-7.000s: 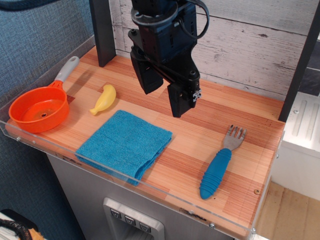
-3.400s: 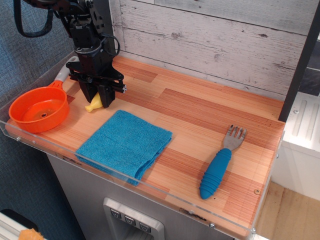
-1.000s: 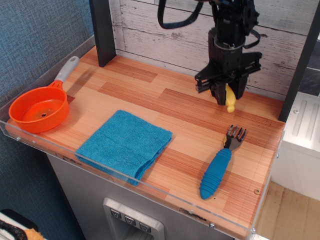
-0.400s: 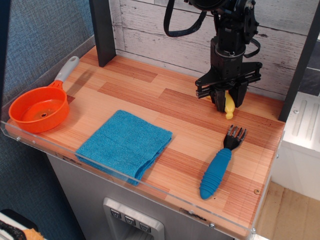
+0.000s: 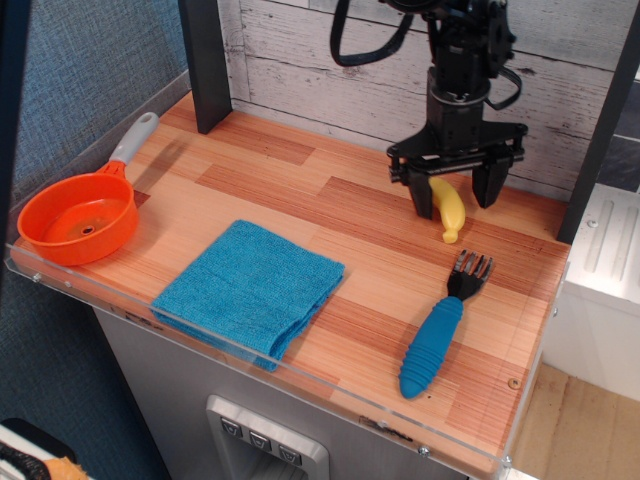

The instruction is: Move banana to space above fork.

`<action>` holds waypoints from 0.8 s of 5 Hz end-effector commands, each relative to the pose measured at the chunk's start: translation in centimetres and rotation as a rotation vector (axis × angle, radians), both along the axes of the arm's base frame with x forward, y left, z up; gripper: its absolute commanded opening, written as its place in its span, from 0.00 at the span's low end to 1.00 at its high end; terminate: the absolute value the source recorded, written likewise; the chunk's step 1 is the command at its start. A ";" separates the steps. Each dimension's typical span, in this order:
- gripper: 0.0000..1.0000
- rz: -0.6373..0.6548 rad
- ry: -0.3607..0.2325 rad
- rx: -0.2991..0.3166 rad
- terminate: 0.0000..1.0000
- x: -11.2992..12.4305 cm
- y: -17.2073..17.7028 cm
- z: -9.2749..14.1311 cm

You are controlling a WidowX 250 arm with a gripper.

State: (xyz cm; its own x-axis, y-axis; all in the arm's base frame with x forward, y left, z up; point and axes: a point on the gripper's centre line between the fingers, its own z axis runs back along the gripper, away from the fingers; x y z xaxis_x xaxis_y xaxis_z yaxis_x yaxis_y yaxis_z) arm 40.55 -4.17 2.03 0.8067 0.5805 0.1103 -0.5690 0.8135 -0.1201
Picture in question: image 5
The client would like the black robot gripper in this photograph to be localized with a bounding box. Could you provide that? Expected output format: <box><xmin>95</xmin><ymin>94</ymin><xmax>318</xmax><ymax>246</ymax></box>
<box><xmin>387</xmin><ymin>94</ymin><xmax>528</xmax><ymax>219</ymax></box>

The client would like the yellow toy banana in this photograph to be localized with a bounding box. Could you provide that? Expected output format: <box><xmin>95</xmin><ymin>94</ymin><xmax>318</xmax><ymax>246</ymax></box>
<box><xmin>429</xmin><ymin>177</ymin><xmax>466</xmax><ymax>244</ymax></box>

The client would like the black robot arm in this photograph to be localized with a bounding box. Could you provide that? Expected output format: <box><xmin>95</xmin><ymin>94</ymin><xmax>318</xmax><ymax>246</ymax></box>
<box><xmin>387</xmin><ymin>1</ymin><xmax>528</xmax><ymax>218</ymax></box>

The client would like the white cabinet at right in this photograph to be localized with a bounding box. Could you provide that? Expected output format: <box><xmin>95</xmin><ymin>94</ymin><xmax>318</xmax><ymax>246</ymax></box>
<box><xmin>542</xmin><ymin>184</ymin><xmax>639</xmax><ymax>400</ymax></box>

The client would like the folded blue cloth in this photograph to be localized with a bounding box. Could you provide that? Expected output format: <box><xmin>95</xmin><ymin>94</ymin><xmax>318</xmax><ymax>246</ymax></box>
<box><xmin>152</xmin><ymin>220</ymin><xmax>345</xmax><ymax>371</ymax></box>

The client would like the clear acrylic table guard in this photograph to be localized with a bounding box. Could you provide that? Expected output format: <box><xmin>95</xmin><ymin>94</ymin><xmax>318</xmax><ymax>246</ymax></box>
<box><xmin>6</xmin><ymin>95</ymin><xmax>568</xmax><ymax>479</ymax></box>

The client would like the silver dispenser panel with buttons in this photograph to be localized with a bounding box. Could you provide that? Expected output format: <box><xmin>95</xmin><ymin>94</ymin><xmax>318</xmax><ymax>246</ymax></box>
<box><xmin>206</xmin><ymin>395</ymin><xmax>330</xmax><ymax>479</ymax></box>

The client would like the grey toy fridge cabinet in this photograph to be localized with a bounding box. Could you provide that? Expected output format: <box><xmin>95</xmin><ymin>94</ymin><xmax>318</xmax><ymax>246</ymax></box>
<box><xmin>96</xmin><ymin>310</ymin><xmax>462</xmax><ymax>479</ymax></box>

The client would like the fork with blue handle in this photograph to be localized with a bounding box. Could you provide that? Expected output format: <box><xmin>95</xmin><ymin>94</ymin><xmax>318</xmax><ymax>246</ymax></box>
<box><xmin>398</xmin><ymin>250</ymin><xmax>494</xmax><ymax>399</ymax></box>

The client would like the dark grey right post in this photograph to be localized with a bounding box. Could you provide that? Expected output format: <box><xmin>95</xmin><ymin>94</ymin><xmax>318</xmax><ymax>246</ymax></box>
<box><xmin>556</xmin><ymin>2</ymin><xmax>639</xmax><ymax>245</ymax></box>

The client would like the dark grey post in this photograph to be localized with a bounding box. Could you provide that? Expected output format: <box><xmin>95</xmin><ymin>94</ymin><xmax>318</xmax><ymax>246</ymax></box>
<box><xmin>556</xmin><ymin>2</ymin><xmax>639</xmax><ymax>245</ymax></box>
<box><xmin>178</xmin><ymin>0</ymin><xmax>233</xmax><ymax>134</ymax></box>

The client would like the black cable loop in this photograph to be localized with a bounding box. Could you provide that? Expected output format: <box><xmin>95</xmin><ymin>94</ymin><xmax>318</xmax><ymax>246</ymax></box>
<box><xmin>330</xmin><ymin>0</ymin><xmax>524</xmax><ymax>111</ymax></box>

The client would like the dark grey left post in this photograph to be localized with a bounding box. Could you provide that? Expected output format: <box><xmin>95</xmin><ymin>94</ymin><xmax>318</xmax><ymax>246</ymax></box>
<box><xmin>178</xmin><ymin>0</ymin><xmax>233</xmax><ymax>134</ymax></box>

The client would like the orange pot with grey handle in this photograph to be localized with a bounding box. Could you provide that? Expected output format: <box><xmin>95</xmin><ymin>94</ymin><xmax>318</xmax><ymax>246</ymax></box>
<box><xmin>17</xmin><ymin>112</ymin><xmax>159</xmax><ymax>266</ymax></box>

